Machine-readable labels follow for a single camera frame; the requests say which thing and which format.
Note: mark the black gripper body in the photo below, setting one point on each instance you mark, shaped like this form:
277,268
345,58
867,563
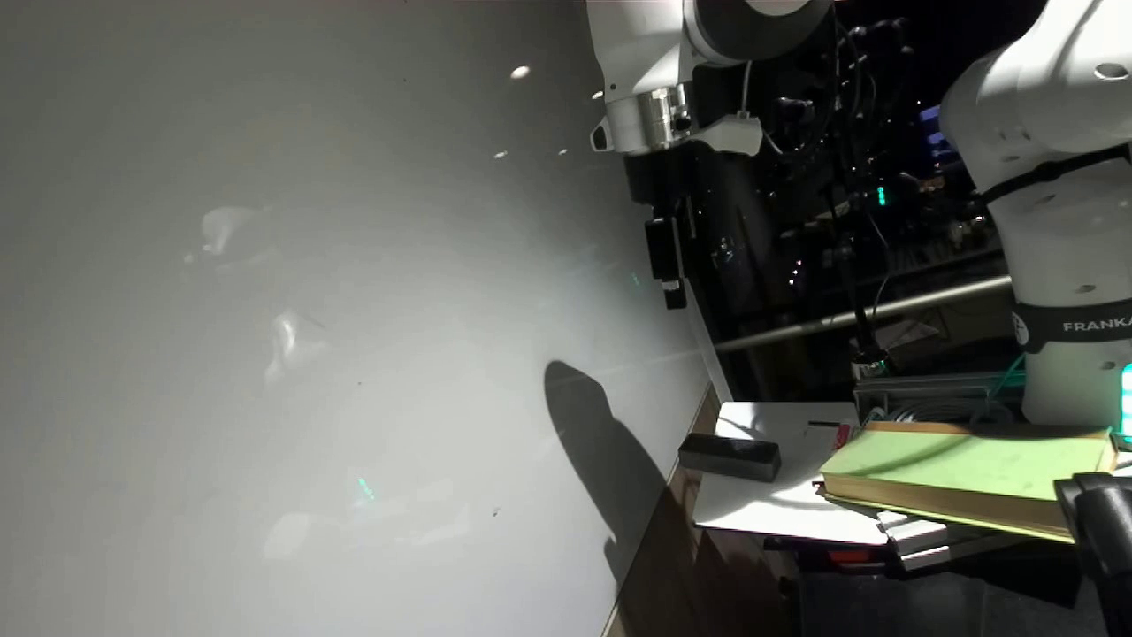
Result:
659,183

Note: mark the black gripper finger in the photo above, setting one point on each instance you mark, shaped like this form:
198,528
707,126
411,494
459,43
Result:
676,289
655,249

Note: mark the black whiteboard eraser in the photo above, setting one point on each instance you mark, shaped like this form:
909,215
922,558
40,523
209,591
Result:
730,456

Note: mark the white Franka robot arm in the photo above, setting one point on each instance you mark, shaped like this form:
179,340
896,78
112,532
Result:
1063,236

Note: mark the black tripod stand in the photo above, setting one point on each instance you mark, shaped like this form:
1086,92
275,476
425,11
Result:
852,236

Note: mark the white table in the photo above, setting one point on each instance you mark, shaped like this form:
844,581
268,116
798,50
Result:
755,506

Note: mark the green book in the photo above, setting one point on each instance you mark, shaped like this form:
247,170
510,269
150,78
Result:
968,472

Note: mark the aluminium profile bar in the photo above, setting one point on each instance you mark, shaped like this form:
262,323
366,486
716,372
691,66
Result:
915,543

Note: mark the silver metal rail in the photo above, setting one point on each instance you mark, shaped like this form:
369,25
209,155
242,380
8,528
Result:
870,310

